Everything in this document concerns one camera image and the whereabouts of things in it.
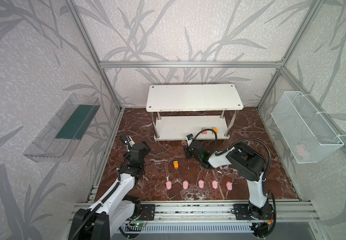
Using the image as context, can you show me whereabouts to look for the pink green toy car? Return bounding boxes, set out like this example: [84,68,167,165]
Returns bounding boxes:
[181,141,188,147]

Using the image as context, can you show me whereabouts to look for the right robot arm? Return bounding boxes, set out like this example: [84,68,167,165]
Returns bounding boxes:
[185,138,271,214]

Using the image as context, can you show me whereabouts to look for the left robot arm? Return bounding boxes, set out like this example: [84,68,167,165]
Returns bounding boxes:
[68,141,151,240]

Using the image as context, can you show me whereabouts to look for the white two-tier shelf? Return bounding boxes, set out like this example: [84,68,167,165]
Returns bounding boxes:
[146,84,244,141]

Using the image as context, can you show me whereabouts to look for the pink toy middle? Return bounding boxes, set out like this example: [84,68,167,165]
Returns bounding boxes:
[198,180,205,189]

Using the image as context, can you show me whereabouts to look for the pink toy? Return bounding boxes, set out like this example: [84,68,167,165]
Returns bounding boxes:
[226,181,233,191]
[212,180,219,189]
[183,181,189,190]
[198,180,205,189]
[166,181,172,190]

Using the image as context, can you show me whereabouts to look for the pink toy rightmost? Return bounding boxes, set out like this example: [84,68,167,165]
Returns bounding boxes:
[226,181,233,191]

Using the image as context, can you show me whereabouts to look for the pink object in basket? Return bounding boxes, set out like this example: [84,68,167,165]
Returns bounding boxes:
[295,145,309,157]

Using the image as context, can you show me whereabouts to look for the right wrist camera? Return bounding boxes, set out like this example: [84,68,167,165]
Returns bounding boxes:
[186,134,194,146]

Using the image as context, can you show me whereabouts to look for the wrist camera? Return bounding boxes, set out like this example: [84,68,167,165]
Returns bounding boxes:
[120,134,135,151]
[186,134,194,146]

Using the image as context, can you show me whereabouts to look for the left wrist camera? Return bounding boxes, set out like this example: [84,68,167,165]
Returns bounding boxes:
[120,134,135,151]

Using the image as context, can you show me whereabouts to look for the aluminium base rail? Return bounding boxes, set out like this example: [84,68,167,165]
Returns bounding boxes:
[68,200,320,224]

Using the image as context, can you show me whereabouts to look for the clear plastic wall bin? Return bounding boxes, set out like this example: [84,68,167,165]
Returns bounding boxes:
[23,94,101,163]

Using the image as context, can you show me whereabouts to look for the white wire mesh basket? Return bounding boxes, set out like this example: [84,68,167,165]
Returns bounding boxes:
[271,91,344,164]

